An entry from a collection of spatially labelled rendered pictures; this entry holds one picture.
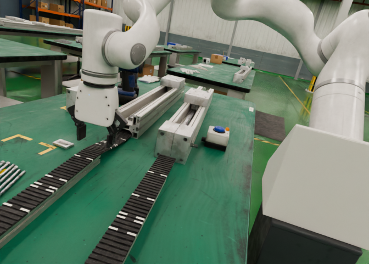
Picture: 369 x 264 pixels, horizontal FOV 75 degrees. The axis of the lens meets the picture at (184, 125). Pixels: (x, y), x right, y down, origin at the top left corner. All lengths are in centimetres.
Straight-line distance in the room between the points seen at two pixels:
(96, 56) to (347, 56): 63
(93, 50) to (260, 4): 50
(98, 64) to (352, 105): 61
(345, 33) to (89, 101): 68
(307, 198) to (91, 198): 48
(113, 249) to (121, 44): 38
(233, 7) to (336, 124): 46
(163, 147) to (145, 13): 37
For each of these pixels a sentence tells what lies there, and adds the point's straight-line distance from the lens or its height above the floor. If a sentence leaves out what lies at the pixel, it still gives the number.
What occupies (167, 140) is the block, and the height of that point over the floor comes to 85.
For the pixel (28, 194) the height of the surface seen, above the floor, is 81.
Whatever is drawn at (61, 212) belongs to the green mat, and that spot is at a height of 78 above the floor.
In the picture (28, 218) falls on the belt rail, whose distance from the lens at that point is 54.
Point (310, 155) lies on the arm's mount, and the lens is 58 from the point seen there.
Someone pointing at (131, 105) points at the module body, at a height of 86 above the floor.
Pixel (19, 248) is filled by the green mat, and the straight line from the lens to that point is 51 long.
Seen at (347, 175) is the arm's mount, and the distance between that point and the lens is 61.
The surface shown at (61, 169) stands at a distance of 62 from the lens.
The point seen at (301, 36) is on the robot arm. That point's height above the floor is 121.
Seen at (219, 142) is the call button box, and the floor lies 81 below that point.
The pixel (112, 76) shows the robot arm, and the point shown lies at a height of 102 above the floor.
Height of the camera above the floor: 114
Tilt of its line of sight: 20 degrees down
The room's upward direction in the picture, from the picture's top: 11 degrees clockwise
